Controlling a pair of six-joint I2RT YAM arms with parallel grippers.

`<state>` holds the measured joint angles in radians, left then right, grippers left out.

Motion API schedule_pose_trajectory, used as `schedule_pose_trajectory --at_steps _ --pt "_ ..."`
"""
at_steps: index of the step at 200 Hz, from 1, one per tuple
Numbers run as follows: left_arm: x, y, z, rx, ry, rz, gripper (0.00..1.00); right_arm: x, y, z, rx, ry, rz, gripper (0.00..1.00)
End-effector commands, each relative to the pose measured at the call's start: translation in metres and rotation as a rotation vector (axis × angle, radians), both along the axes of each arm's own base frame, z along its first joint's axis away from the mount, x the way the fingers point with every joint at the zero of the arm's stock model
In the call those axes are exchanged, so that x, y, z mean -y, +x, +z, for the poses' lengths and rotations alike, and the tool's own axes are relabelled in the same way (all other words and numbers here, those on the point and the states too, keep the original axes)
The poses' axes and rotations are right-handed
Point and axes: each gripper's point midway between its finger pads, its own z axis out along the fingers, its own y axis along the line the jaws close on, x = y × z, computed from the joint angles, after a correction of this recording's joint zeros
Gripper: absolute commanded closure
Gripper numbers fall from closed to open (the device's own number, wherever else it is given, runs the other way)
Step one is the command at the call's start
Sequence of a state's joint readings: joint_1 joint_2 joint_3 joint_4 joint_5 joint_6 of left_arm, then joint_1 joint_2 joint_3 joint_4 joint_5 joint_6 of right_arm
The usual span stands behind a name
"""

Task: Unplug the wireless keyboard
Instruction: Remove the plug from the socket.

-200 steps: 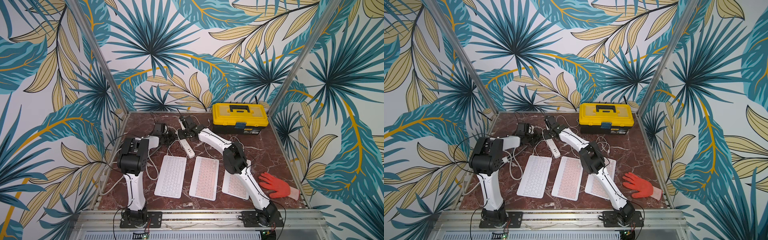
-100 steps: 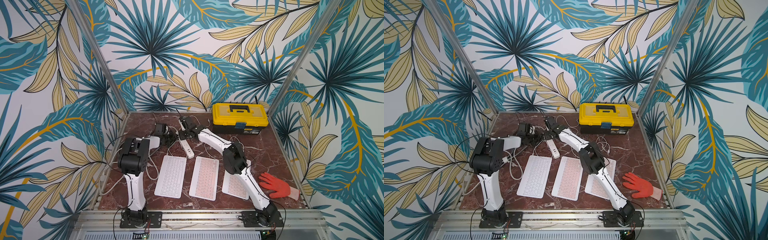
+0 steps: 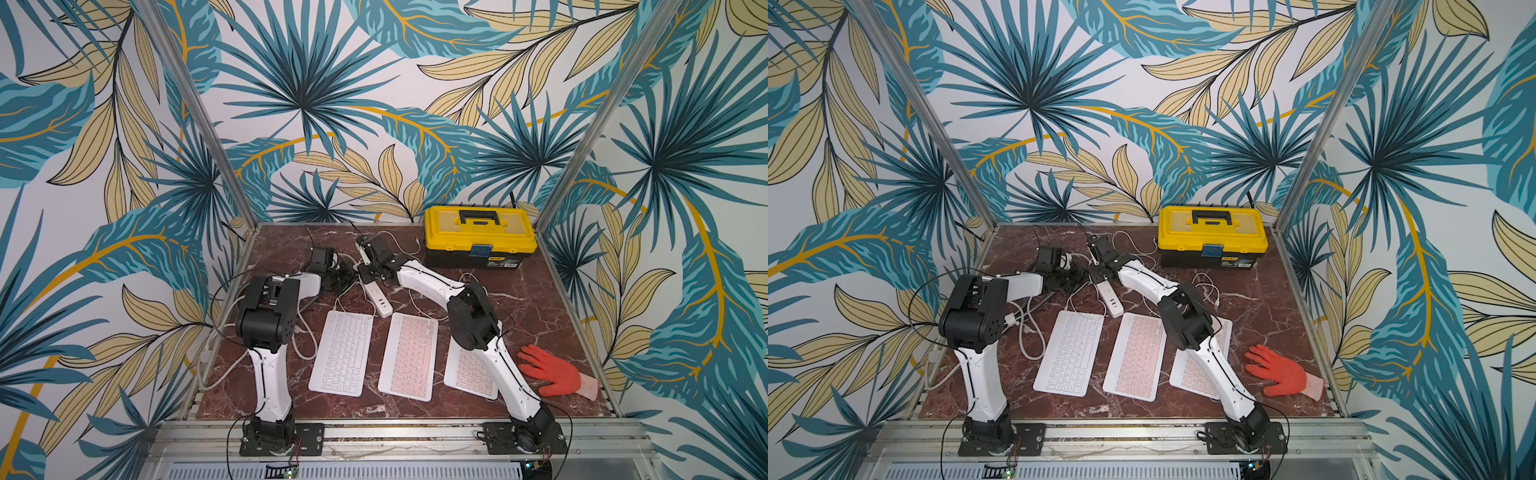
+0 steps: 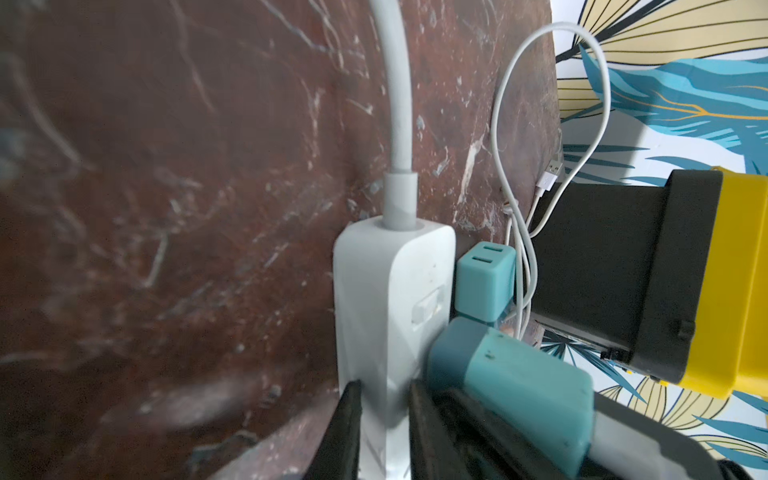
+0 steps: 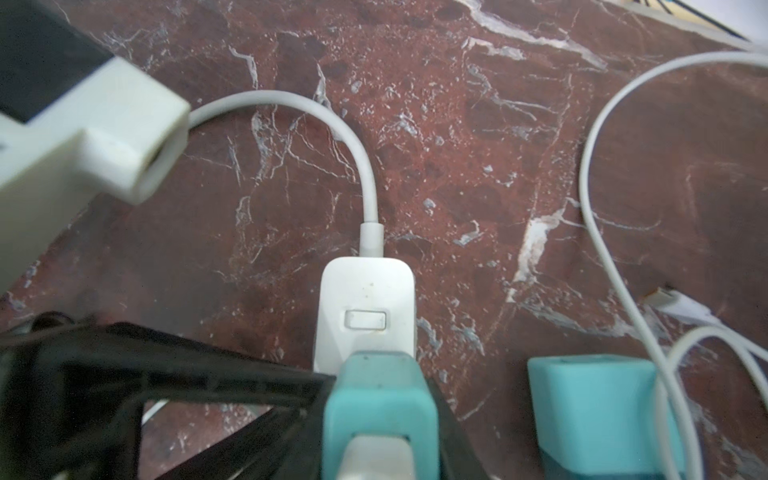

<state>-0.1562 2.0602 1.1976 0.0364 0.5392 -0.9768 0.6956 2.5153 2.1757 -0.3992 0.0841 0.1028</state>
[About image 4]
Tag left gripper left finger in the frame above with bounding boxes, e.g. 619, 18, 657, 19
303, 380, 362, 480

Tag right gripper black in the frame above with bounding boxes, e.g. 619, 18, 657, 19
436, 389, 751, 479

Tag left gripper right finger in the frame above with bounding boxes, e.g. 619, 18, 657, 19
408, 380, 480, 479

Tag teal usb charger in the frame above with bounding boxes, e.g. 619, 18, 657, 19
426, 317, 595, 479
454, 241, 517, 326

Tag white power strip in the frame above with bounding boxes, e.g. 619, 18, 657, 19
333, 217, 456, 479

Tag yellow black toolbox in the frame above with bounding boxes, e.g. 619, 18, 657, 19
533, 169, 767, 398

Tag white power strip cord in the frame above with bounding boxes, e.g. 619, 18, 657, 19
367, 0, 420, 233

